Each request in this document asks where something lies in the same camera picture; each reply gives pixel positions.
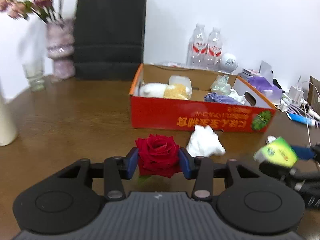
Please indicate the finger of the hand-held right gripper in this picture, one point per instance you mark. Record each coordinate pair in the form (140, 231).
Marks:
(275, 170)
(303, 152)

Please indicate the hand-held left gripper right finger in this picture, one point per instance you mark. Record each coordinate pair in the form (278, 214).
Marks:
(185, 164)

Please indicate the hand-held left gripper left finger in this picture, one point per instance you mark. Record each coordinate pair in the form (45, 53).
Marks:
(132, 163)

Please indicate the green tissue packet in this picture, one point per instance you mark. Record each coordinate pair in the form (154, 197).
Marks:
(277, 151)

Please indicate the red rose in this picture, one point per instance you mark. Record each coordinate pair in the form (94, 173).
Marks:
(157, 150)

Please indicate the red cardboard box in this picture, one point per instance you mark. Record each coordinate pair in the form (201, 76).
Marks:
(175, 115)

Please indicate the yellow white plush toy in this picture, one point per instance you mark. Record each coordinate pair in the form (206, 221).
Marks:
(155, 90)

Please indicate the white tissue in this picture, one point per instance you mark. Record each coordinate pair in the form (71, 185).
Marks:
(205, 142)
(236, 95)

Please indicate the iridescent organza bag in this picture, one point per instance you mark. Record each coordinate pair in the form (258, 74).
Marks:
(221, 86)

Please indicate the white plastic disc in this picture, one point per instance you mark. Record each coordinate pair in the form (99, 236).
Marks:
(270, 139)

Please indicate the blue white tube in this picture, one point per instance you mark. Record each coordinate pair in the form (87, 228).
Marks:
(298, 118)

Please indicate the white pen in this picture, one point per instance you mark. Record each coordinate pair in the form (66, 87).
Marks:
(313, 114)

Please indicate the white small device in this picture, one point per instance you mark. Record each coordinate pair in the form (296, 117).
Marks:
(284, 106)

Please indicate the white power adapter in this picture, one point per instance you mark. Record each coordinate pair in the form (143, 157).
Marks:
(300, 97)
(293, 93)

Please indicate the brown cardboard piece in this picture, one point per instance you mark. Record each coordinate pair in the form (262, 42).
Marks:
(314, 90)

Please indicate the black cloth pouch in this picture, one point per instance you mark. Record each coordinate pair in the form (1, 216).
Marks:
(277, 83)

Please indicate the purple tissue pack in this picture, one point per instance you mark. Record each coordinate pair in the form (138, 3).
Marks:
(262, 83)

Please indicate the grey white small box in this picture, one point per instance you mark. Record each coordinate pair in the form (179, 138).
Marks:
(250, 73)

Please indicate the white round speaker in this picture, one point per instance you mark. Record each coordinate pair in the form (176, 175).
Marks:
(228, 61)

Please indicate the clear water bottle red label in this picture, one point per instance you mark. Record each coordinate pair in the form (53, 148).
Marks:
(215, 48)
(197, 47)

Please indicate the clear glass cup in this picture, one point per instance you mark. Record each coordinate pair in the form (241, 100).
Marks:
(35, 80)

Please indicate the pink white fuzzy vase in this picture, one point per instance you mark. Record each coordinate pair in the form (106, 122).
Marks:
(60, 50)

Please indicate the black paper bag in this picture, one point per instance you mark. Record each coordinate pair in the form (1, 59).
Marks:
(107, 30)

